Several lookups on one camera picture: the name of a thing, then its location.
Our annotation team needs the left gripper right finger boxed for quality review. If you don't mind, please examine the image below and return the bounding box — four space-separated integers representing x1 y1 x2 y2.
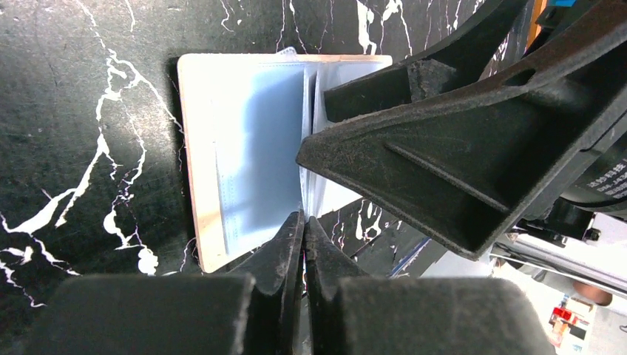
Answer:
303 217 555 354

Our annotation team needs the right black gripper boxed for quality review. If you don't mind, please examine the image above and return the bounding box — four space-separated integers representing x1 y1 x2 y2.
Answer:
296 1 626 260

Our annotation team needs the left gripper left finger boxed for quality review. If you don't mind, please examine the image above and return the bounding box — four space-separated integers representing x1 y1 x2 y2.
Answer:
25 212 305 354

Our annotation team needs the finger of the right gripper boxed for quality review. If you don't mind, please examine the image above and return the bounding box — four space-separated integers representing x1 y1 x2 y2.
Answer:
324 0 526 123

